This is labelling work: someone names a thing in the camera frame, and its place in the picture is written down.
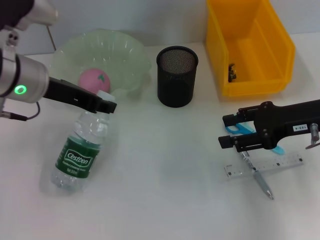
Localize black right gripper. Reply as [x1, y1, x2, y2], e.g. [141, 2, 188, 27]
[217, 99, 320, 153]

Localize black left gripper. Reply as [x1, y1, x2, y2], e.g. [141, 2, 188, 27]
[44, 76, 118, 115]

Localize blue scissors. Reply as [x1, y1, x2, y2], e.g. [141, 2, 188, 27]
[225, 122, 286, 156]

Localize pink toy peach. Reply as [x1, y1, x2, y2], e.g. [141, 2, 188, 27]
[78, 68, 111, 95]

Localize green plastic wrapper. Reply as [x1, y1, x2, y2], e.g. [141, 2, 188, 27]
[227, 62, 238, 83]

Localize clear green-label water bottle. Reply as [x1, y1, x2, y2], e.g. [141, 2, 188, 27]
[50, 90, 116, 193]

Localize pale green glass fruit bowl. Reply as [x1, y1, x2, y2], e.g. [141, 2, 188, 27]
[49, 29, 153, 98]

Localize silver clear ballpoint pen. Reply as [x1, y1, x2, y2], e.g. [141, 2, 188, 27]
[239, 151, 275, 201]

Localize transparent plastic ruler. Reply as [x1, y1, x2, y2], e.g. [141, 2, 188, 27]
[223, 151, 305, 181]

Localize black mesh pen holder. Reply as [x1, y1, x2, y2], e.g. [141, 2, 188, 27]
[155, 45, 199, 108]

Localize yellow plastic storage bin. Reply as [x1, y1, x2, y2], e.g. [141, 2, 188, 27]
[205, 0, 296, 98]

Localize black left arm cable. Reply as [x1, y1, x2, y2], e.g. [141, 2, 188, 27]
[0, 101, 41, 122]

